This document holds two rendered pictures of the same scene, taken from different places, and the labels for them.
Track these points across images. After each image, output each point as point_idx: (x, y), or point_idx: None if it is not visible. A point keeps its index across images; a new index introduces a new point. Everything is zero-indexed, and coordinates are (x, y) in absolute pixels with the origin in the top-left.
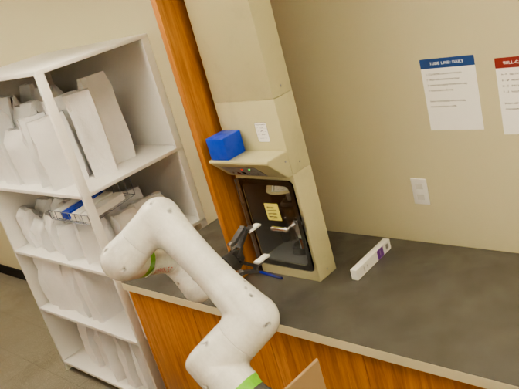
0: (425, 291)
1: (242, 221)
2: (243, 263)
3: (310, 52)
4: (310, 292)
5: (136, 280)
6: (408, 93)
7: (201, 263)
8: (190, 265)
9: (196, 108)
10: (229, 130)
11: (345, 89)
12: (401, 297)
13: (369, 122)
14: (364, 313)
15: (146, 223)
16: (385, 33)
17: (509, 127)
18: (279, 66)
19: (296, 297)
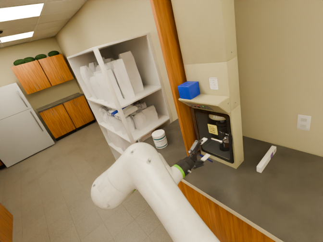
0: (316, 194)
1: (192, 129)
2: (196, 162)
3: (242, 35)
4: (230, 176)
5: None
6: (316, 61)
7: (178, 226)
8: (165, 223)
9: (173, 67)
10: (192, 81)
11: (263, 58)
12: (298, 195)
13: (276, 79)
14: (273, 204)
15: (126, 171)
16: (310, 16)
17: None
18: (232, 38)
19: (222, 178)
